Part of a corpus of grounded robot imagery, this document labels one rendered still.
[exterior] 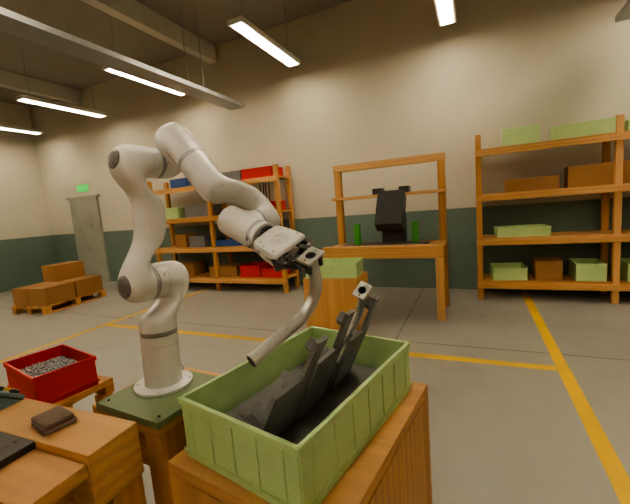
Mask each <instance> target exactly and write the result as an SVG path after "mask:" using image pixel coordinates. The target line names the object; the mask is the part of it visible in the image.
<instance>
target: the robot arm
mask: <svg viewBox="0 0 630 504"><path fill-rule="evenodd" d="M154 138H155V143H156V146H157V148H153V147H147V146H140V145H132V144H122V145H119V146H116V147H115V148H114V149H112V150H111V152H110V154H109V156H108V168H109V171H110V174H111V176H112V177H113V179H114V180H115V181H116V183H117V184H118V185H119V186H120V187H121V188H122V190H123V191H124V192H125V194H126V195H127V197H128V199H129V201H130V204H131V210H132V221H133V239H132V243H131V247H130V249H129V252H128V254H127V256H126V258H125V260H124V263H123V265H122V267H121V270H120V272H119V276H118V281H117V286H118V291H119V294H120V295H121V297H122V298H123V299H124V300H125V301H128V302H130V303H142V302H146V301H150V300H154V299H156V301H155V302H154V304H153V305H152V306H151V307H150V308H149V309H148V310H147V311H146V312H145V313H144V314H143V315H142V316H141V318H140V319H139V336H140V345H141V354H142V364H143V373H144V378H142V379H140V380H139V381H138V382H137V383H136V384H135V385H134V388H133V389H134V393H135V395H137V396H139V397H143V398H156V397H162V396H167V395H170V394H173V393H176V392H178V391H180V390H182V389H184V388H186V387H187V386H188V385H189V384H190V383H191V382H192V380H193V375H192V373H191V372H190V371H188V370H184V365H183V363H181V359H180V349H179V338H178V328H177V311H178V309H179V306H180V304H181V302H182V300H183V298H184V297H185V294H186V292H187V290H188V287H189V274H188V271H187V269H186V267H185V266H184V265H183V264H182V263H180V262H177V261H163V262H157V263H151V259H152V256H153V254H154V253H155V251H156V250H157V249H158V248H159V247H160V245H161V244H162V242H163V240H164V238H165V233H166V213H165V206H164V203H163V201H162V200H161V199H160V198H159V197H158V196H157V195H156V194H155V193H154V192H153V191H152V190H151V189H150V188H149V186H148V185H147V183H146V178H150V179H169V178H172V177H175V176H176V175H178V174H179V173H180V172H182V173H183V174H184V175H185V177H186V178H187V179H188V181H189V182H190V183H191V184H192V186H193V187H194V188H195V190H196V191H197V192H198V194H199V195H200V196H201V197H202V198H203V199H204V200H206V201H208V202H216V203H230V204H235V205H238V206H241V207H243V208H245V209H246V210H248V211H246V210H242V209H240V208H238V207H236V206H229V207H227V208H225V209H224V210H222V212H221V213H220V214H219V217H218V220H217V225H218V228H219V230H220V231H221V232H222V233H223V234H225V235H227V236H229V237H230V238H232V239H234V240H236V241H237V242H239V243H241V244H243V245H244V246H246V247H248V248H250V249H251V250H253V251H255V252H257V253H258V254H259V255H260V256H261V257H262V258H263V259H264V260H265V261H266V262H268V263H269V264H271V265H272V266H273V267H274V270H275V271H276V272H278V271H281V270H284V269H285V270H287V269H293V270H297V269H298V270H300V271H301V272H303V273H306V274H308V275H310V276H311V275H312V268H311V266H310V267H308V266H306V265H303V264H301V263H299V262H297V260H296V258H298V257H299V256H300V255H302V254H303V253H304V252H305V250H306V251H307V250H308V249H309V248H310V247H311V246H312V247H313V244H314V241H313V238H305V235H304V234H302V233H300V232H297V231H295V230H292V229H289V228H286V227H282V226H280V224H281V219H280V216H279V214H278V212H277V210H276V209H275V208H274V206H273V205H272V204H271V203H270V201H269V200H268V199H267V198H266V197H265V196H264V195H263V194H262V193H261V192H260V191H259V190H258V189H256V188H255V187H253V186H251V185H249V184H247V183H244V182H241V181H238V180H234V179H230V178H228V177H226V176H224V175H223V174H222V173H221V171H220V170H219V169H218V167H217V166H216V165H215V163H214V162H213V161H212V159H211V158H210V157H209V156H208V154H207V153H206V152H205V150H204V149H203V148H202V147H201V145H200V144H199V143H198V141H197V140H196V139H195V138H194V136H193V135H192V134H191V133H190V132H189V130H188V129H187V128H185V127H184V126H183V125H181V124H179V123H175V122H171V123H167V124H165V125H163V126H161V127H160V128H159V129H158V130H157V131H156V133H155V137H154ZM305 244H306V245H305ZM150 263H151V264H150Z"/></svg>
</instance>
